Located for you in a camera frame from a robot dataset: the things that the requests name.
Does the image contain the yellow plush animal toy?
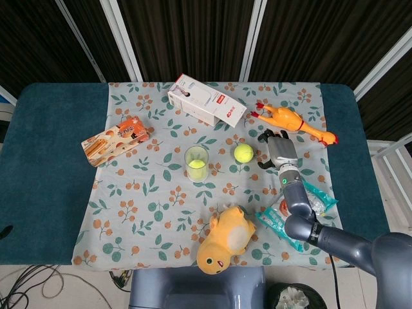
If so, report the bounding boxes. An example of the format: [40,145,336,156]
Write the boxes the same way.
[196,205,257,276]

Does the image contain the power strip with plugs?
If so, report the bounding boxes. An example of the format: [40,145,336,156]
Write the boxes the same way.
[108,269,133,289]

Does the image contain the orange biscuit snack box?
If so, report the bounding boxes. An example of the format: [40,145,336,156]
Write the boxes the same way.
[80,115,150,168]

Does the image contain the floral leaf print tablecloth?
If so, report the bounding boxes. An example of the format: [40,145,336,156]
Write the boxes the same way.
[72,82,351,268]

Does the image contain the white blue framed board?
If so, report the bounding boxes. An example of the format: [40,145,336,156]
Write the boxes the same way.
[0,85,17,112]

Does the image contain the teal clear snack bag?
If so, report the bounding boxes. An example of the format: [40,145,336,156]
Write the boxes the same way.
[255,180,339,254]

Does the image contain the black trash bin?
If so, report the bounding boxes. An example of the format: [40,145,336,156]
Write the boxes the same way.
[267,282,328,309]

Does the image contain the white metal rack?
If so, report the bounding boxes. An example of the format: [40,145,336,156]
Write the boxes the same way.
[368,133,412,207]

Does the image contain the loose floor cables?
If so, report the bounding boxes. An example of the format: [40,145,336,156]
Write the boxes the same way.
[0,264,81,309]

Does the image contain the orange rubber chicken toy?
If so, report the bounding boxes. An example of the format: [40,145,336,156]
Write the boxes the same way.
[250,102,339,147]

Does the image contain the yellow tennis ball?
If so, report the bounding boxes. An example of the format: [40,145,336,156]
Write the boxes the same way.
[188,159,207,181]
[234,143,254,163]

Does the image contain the teal fabric table cover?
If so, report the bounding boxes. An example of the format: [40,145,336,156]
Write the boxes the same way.
[0,82,395,267]

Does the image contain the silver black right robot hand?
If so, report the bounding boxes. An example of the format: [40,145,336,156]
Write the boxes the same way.
[257,128,300,171]

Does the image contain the clear plastic cup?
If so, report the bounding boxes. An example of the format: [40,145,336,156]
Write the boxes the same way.
[183,145,210,183]

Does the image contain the white partition frame post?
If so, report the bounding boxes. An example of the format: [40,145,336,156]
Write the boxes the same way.
[352,25,412,99]
[239,0,268,82]
[99,0,143,82]
[54,0,107,83]

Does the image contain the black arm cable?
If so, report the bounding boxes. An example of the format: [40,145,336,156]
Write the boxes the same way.
[328,254,342,309]

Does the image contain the white carton box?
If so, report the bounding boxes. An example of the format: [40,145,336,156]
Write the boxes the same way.
[167,73,248,129]

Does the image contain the blue-grey robot torso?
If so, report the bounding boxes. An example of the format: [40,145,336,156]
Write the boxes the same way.
[128,266,268,309]

